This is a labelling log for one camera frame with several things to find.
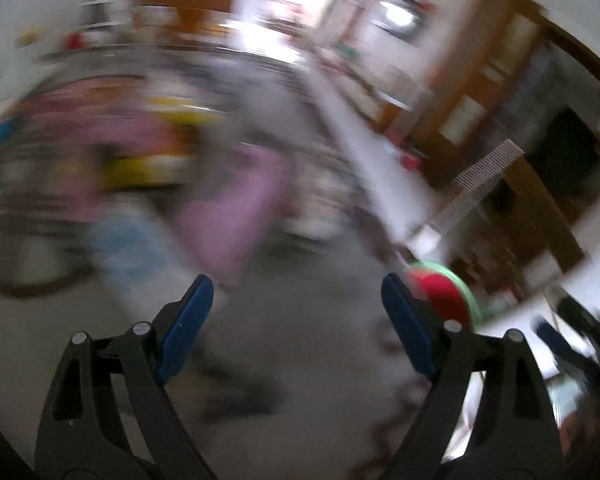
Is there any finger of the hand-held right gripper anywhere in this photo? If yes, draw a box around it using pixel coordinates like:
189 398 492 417
535 317 577 362

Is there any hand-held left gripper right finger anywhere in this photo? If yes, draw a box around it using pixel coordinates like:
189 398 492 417
380 273 564 480

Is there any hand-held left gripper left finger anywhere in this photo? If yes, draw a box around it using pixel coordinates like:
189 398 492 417
35 275 216 480

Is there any red bin with green rim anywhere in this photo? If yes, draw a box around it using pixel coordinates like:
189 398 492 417
404 260 483 334

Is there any yellow packet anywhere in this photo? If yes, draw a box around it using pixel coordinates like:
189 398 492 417
104 104 222 187

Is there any large pink snack wrapper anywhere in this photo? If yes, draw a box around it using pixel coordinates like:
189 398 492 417
25 85 181 222

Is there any white blue printed wrapper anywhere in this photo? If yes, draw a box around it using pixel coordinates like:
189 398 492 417
86 209 182 302

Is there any small lilac wrapper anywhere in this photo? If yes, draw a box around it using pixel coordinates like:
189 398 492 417
174 144 287 282

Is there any carved wooden chair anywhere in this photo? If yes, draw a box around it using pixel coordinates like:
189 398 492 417
420 160 587 302

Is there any twisted metal rod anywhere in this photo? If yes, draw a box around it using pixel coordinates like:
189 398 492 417
426 139 524 234

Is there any red plush item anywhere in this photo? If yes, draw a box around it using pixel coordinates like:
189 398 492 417
61 31 89 52

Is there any wall-mounted television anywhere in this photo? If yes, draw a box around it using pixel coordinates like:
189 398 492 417
374 0 424 37

